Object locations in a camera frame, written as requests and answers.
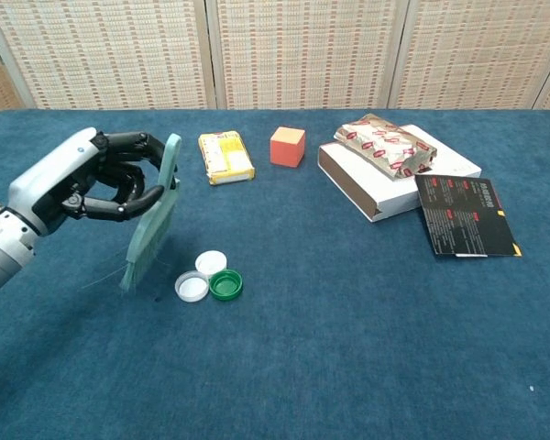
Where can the orange cube block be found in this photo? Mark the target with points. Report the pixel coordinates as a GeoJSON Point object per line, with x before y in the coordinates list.
{"type": "Point", "coordinates": [286, 149]}

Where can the white flat cardboard box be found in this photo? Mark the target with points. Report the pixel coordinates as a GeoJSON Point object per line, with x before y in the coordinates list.
{"type": "Point", "coordinates": [362, 179]}

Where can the black printed card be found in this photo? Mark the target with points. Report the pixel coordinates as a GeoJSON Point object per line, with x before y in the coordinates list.
{"type": "Point", "coordinates": [467, 215]}

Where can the yellow snack packet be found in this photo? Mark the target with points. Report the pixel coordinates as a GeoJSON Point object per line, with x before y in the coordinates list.
{"type": "Point", "coordinates": [227, 158]}

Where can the blue felt table cover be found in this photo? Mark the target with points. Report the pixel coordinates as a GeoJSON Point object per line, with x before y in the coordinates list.
{"type": "Point", "coordinates": [302, 344]}

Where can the golden wrapper with red lips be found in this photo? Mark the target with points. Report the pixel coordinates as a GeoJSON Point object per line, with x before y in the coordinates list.
{"type": "Point", "coordinates": [385, 144]}

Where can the white plastic bottle cap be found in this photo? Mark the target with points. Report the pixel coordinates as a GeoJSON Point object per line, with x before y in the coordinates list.
{"type": "Point", "coordinates": [210, 263]}
{"type": "Point", "coordinates": [191, 286]}

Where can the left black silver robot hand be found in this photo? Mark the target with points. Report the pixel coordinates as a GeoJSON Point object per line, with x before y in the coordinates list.
{"type": "Point", "coordinates": [59, 174]}

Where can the mint green small brush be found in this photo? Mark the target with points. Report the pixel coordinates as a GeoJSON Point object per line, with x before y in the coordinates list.
{"type": "Point", "coordinates": [153, 224]}

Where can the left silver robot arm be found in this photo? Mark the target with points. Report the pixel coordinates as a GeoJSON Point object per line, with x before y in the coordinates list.
{"type": "Point", "coordinates": [2, 243]}

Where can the green plastic bottle cap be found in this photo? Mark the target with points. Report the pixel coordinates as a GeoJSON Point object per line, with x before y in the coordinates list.
{"type": "Point", "coordinates": [226, 284]}

